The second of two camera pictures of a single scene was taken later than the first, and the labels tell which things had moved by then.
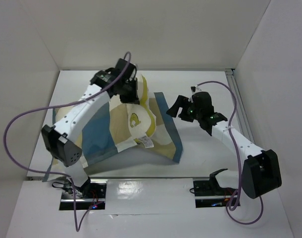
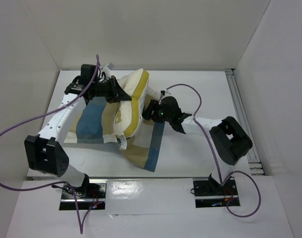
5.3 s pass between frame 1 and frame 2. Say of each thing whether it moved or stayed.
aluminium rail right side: stayed
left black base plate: stayed
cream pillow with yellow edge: moved
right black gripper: moved
